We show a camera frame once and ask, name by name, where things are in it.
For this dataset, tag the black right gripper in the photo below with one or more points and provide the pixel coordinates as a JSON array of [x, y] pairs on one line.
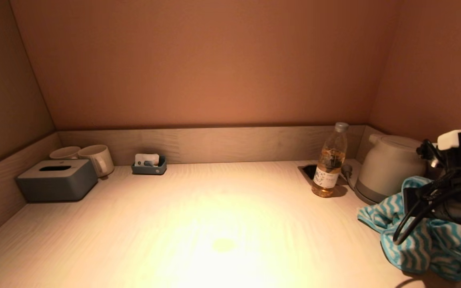
[[454, 214]]

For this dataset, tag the blue white striped cloth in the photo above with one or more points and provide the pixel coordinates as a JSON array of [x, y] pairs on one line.
[[446, 250]]

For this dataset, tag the white electric kettle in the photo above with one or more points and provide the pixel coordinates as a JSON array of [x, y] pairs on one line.
[[390, 168]]

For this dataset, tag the grey kettle base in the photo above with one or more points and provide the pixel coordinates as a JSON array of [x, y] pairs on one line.
[[364, 196]]

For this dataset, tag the clear bottle amber drink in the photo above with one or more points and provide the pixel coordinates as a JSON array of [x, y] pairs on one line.
[[328, 168]]

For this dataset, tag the small grey tray holder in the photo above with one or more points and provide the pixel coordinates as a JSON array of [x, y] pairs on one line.
[[148, 170]]

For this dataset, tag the white sachets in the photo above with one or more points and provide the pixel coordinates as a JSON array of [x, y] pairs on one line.
[[146, 158]]

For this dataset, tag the grey tissue box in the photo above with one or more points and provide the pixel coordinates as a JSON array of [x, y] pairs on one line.
[[54, 186]]

